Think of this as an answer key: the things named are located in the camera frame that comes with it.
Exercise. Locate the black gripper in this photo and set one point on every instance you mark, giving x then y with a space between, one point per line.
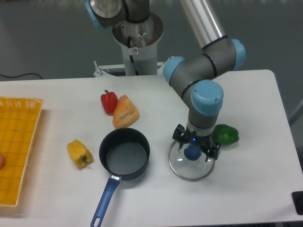
185 136

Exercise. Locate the glass lid blue knob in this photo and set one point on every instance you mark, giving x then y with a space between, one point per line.
189 162

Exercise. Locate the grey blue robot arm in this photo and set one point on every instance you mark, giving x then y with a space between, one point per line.
192 80

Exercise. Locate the green bell pepper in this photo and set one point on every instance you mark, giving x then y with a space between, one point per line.
225 134

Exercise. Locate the orange bread pastry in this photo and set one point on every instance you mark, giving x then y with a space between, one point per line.
125 113

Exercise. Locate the red bell pepper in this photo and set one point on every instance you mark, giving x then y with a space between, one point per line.
109 101

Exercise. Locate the black table corner device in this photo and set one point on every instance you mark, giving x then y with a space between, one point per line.
298 201

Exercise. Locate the yellow bell pepper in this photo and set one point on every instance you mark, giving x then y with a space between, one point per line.
79 154

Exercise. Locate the yellow woven basket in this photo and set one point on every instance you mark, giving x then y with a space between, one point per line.
19 118

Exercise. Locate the black saucepan blue handle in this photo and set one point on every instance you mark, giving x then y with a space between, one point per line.
125 154

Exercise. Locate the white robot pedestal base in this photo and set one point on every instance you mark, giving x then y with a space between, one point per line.
139 47

